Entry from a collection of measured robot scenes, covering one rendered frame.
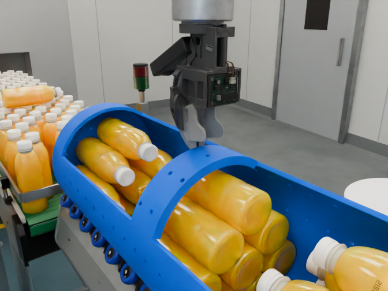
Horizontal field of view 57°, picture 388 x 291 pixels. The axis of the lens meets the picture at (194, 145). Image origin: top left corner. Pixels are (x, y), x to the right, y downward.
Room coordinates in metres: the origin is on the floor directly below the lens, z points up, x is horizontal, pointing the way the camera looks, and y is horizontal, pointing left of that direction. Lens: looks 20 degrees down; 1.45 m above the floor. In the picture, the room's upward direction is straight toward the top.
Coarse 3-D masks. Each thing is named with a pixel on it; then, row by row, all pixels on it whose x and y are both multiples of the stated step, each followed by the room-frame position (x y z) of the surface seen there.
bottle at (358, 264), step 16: (336, 256) 0.35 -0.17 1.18; (352, 256) 0.33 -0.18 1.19; (368, 256) 0.32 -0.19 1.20; (384, 256) 0.32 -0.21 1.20; (336, 272) 0.33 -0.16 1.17; (352, 272) 0.32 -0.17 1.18; (368, 272) 0.31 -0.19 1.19; (384, 272) 0.30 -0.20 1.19; (352, 288) 0.31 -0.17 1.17; (368, 288) 0.30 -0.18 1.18; (384, 288) 0.29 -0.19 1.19
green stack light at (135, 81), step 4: (148, 76) 1.45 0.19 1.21; (136, 80) 1.43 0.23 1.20; (140, 80) 1.42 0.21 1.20; (144, 80) 1.43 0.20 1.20; (148, 80) 1.45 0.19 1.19; (136, 84) 1.43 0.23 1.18; (140, 84) 1.42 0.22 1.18; (144, 84) 1.43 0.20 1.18; (148, 84) 1.45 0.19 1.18; (136, 88) 1.43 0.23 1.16; (140, 88) 1.42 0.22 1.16; (144, 88) 1.43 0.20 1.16
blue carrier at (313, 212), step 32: (64, 128) 0.81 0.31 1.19; (96, 128) 0.87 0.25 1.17; (160, 128) 0.87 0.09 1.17; (64, 160) 0.74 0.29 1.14; (192, 160) 0.52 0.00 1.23; (224, 160) 0.52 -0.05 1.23; (96, 192) 0.59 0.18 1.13; (160, 192) 0.48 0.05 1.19; (288, 192) 0.55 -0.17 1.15; (320, 192) 0.46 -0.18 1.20; (96, 224) 0.59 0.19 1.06; (128, 224) 0.49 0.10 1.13; (160, 224) 0.44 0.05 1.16; (320, 224) 0.51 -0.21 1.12; (352, 224) 0.46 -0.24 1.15; (384, 224) 0.40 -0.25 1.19; (128, 256) 0.48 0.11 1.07; (160, 256) 0.41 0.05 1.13; (160, 288) 0.40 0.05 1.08; (192, 288) 0.35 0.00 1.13
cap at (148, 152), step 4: (144, 144) 0.72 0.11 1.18; (148, 144) 0.72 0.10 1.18; (152, 144) 0.72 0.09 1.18; (140, 148) 0.72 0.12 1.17; (144, 148) 0.71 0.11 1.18; (148, 148) 0.71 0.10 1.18; (152, 148) 0.72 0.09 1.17; (156, 148) 0.72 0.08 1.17; (140, 152) 0.71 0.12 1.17; (144, 152) 0.70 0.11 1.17; (148, 152) 0.71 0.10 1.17; (152, 152) 0.72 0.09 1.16; (156, 152) 0.72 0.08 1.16; (140, 156) 0.72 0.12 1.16; (144, 156) 0.70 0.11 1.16; (148, 156) 0.71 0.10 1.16; (152, 156) 0.72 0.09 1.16; (156, 156) 0.72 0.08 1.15; (144, 160) 0.71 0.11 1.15; (148, 160) 0.71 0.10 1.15; (152, 160) 0.72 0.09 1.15
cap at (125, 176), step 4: (124, 168) 0.69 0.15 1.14; (128, 168) 0.69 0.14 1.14; (120, 172) 0.68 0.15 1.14; (124, 172) 0.68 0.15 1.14; (128, 172) 0.68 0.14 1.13; (132, 172) 0.69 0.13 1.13; (116, 176) 0.68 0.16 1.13; (120, 176) 0.67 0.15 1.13; (124, 176) 0.68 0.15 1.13; (128, 176) 0.68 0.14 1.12; (132, 176) 0.69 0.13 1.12; (120, 180) 0.67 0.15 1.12; (124, 180) 0.68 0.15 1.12; (128, 180) 0.68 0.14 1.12; (132, 180) 0.69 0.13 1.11; (120, 184) 0.67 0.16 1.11; (124, 184) 0.67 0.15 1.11; (128, 184) 0.68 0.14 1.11
